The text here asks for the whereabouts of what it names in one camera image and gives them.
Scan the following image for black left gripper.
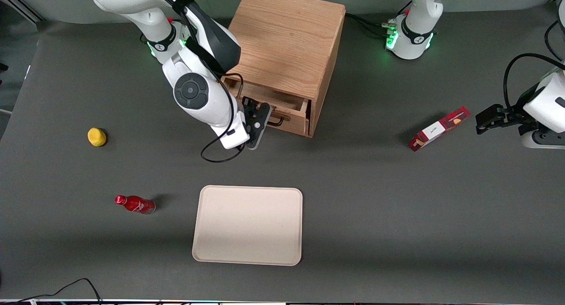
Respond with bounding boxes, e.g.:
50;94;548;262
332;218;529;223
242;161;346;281
475;104;542;136

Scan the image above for beige plastic tray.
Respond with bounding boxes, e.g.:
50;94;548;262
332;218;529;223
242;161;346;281
192;185;303;267

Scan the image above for thin black table cable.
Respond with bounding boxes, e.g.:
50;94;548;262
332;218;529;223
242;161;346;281
0;278;103;305

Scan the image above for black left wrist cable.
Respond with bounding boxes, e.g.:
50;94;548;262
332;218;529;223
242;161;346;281
504;53;565;110

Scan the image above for red white snack box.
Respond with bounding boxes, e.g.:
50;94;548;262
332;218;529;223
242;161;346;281
409;106;471;152

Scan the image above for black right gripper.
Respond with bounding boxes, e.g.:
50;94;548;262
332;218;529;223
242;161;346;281
241;97;273;143

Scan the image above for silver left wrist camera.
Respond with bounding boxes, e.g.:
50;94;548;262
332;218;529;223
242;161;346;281
521;129;565;150

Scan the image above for wooden drawer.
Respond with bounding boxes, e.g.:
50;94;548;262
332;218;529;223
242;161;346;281
222;75;310;137

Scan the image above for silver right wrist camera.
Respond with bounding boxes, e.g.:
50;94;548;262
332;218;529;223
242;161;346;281
245;133;266;151

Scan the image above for wooden drawer cabinet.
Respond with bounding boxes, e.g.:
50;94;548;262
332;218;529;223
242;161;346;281
221;0;346;138

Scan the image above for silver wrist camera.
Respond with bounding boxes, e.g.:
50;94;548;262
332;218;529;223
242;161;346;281
245;133;266;151
521;129;565;150

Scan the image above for black left arm base cables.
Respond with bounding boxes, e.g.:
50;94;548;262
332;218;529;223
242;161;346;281
346;12;398;38

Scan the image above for yellow lemon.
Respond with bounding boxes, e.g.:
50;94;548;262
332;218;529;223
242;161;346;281
87;128;107;147

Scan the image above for red soda bottle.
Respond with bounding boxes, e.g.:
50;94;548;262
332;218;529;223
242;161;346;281
114;195;156;215

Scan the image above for black looped cable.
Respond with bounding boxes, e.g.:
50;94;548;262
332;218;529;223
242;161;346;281
544;20;565;61

